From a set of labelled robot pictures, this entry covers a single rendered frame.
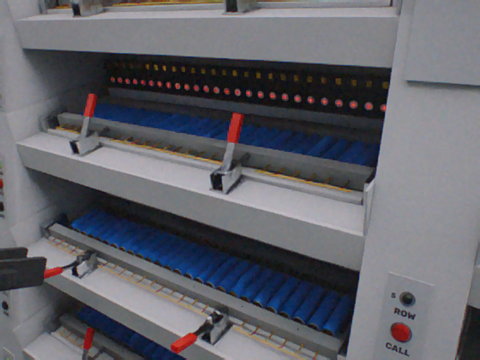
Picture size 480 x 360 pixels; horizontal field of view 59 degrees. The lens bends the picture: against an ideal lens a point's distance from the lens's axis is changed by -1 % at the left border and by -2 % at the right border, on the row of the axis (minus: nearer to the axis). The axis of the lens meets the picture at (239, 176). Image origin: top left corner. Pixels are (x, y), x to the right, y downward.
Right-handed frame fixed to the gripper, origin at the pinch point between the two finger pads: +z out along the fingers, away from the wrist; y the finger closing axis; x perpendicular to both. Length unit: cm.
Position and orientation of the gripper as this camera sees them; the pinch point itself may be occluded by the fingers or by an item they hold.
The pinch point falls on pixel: (3, 268)
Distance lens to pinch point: 50.1
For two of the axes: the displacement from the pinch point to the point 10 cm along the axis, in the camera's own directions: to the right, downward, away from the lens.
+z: 5.2, 0.7, 8.5
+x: 2.0, -9.8, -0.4
